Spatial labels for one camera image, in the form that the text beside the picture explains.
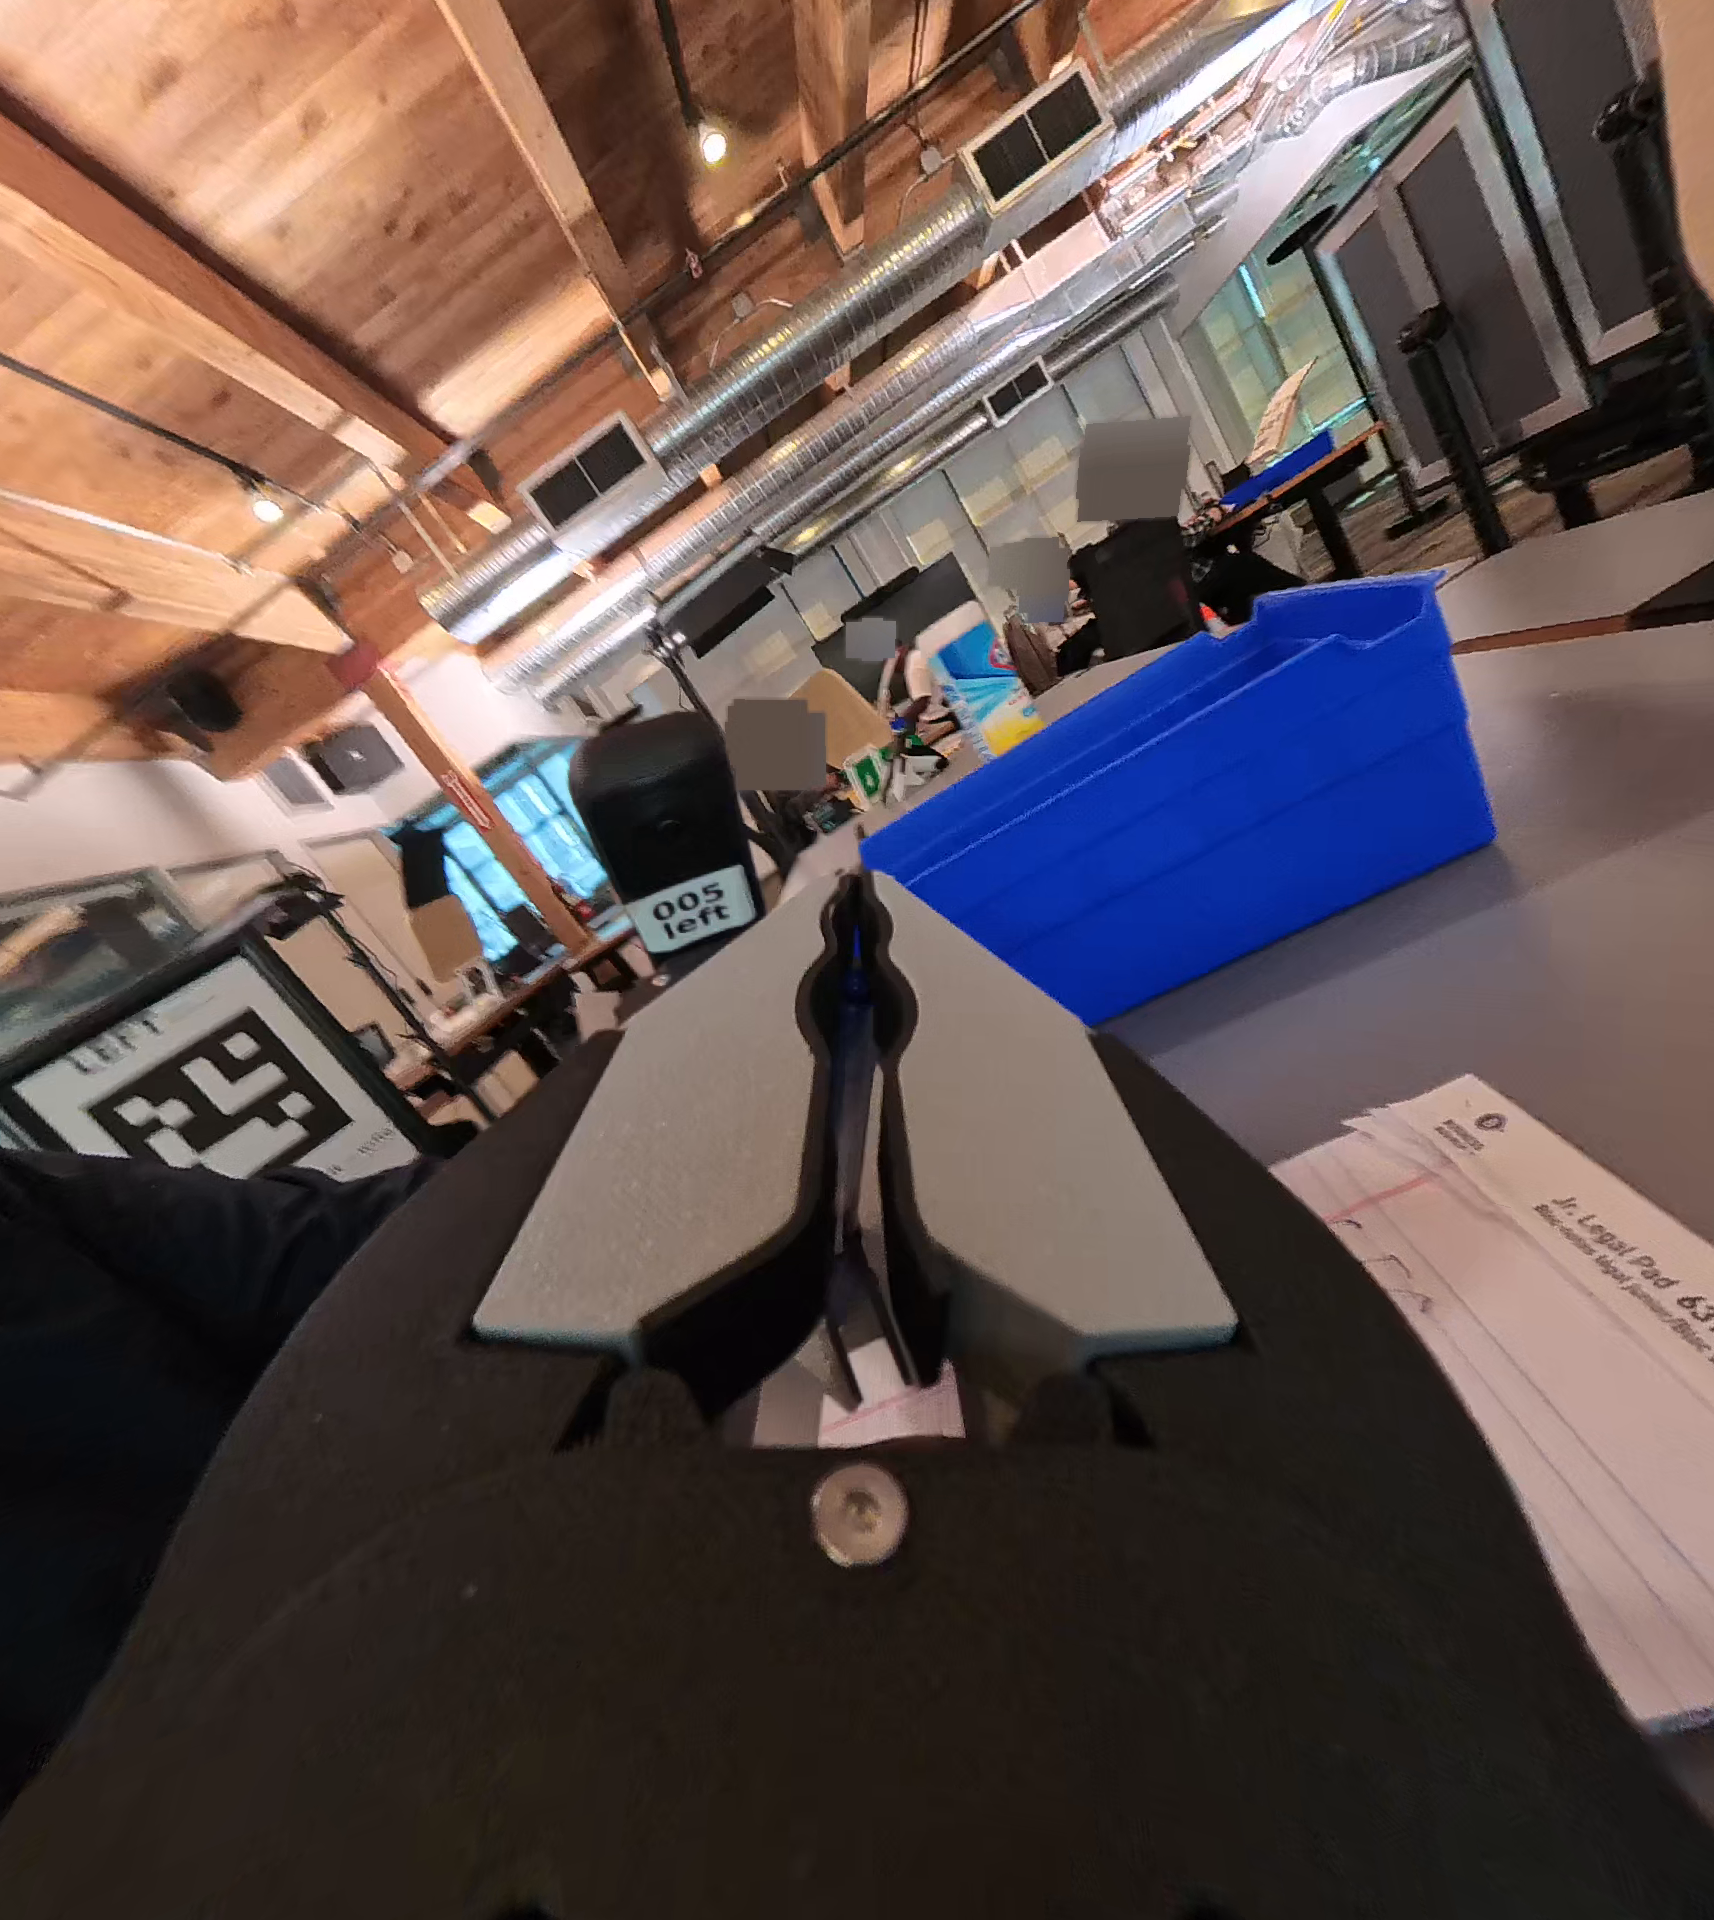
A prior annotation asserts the white lined notepad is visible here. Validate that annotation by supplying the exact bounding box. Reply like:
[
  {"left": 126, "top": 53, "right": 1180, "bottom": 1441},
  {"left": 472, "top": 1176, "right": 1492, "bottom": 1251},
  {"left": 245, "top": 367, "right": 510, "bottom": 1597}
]
[{"left": 818, "top": 1073, "right": 1714, "bottom": 1734}]

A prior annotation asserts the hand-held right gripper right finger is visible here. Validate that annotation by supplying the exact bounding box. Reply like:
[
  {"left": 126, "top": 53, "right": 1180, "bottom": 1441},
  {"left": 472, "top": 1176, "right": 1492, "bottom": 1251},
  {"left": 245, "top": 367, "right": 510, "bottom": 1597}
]
[{"left": 866, "top": 874, "right": 1241, "bottom": 1432}]

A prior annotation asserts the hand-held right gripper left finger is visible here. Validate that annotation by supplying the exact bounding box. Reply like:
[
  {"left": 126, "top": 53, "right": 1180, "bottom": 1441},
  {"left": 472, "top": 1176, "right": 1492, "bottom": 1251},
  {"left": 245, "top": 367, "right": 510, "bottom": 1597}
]
[{"left": 472, "top": 874, "right": 853, "bottom": 1425}]

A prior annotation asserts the blue plastic bin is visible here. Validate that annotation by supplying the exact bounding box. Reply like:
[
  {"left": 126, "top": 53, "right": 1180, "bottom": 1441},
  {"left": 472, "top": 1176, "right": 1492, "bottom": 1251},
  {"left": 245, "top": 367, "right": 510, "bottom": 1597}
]
[{"left": 856, "top": 568, "right": 1500, "bottom": 1028}]

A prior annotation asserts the silver ventilation duct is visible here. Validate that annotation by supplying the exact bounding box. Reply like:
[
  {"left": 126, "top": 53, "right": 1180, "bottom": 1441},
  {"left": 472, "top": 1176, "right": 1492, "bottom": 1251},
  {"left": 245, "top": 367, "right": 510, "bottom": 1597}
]
[
  {"left": 484, "top": 336, "right": 1141, "bottom": 697},
  {"left": 413, "top": 28, "right": 1464, "bottom": 640}
]

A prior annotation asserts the blue retractable pen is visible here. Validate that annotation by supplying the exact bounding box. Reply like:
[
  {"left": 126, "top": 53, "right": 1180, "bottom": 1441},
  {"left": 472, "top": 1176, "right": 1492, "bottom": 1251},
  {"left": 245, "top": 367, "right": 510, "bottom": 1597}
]
[{"left": 822, "top": 924, "right": 888, "bottom": 1350}]

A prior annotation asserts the grey acoustic panel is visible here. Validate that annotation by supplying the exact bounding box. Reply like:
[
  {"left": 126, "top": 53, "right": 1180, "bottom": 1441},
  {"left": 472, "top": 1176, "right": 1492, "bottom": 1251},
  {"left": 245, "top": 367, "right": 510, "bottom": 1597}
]
[{"left": 1470, "top": 0, "right": 1714, "bottom": 368}]

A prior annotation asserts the wipes canister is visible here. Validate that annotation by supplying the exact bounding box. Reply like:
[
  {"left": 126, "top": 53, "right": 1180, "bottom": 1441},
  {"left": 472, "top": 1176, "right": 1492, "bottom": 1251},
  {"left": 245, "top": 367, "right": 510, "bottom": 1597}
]
[{"left": 929, "top": 600, "right": 1058, "bottom": 766}]

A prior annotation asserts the person's left forearm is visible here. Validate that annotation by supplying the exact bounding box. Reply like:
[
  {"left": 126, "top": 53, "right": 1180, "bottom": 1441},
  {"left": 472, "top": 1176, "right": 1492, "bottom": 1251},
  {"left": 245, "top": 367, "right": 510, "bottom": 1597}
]
[{"left": 0, "top": 1126, "right": 446, "bottom": 1890}]

